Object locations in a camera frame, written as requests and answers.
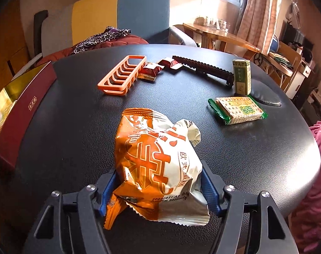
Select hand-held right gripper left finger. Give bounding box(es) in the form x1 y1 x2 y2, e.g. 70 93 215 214
21 171 118 254

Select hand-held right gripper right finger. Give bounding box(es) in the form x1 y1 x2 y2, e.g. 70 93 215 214
200 165 300 254

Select orange and white snack bag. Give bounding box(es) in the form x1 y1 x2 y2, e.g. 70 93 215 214
103 108 211 231

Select green cracker packet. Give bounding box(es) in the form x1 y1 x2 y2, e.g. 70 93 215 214
207 96 268 125

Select orange plastic rack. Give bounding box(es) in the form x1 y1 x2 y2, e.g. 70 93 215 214
97 55 147 96

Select red gift box gold inside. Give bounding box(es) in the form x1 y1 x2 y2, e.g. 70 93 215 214
0 61 57 168

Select green drink carton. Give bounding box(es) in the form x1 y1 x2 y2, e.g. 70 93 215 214
232 59 251 96

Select black ridged rail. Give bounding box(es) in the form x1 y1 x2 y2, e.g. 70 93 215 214
172 55 234 88

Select red chocolate packet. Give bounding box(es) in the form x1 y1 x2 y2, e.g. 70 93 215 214
159 58 183 70
140 63 162 82

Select pink quilted clothing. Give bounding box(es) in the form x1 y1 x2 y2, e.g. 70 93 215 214
295 116 321 254

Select white low cabinet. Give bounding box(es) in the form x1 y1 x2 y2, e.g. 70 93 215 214
285 61 312 98

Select wooden side table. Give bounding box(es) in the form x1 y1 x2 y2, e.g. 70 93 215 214
183 22 260 59

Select wooden chair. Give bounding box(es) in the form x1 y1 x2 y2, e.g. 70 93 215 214
268 41 304 90

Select maroon quilted jacket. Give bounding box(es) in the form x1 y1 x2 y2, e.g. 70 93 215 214
36 34 150 68

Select leopard print cloth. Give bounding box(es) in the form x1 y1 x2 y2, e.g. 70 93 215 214
72 26 132 55

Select tray of glass cups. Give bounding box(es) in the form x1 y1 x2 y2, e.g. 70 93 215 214
193 16 231 32

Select grey yellow blue armchair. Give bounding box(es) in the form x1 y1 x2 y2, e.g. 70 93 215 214
19 0 198 59

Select patterned beige curtain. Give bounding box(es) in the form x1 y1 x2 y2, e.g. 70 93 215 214
236 0 283 56

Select wooden wall cabinet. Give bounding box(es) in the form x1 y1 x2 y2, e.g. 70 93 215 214
0 0 31 98

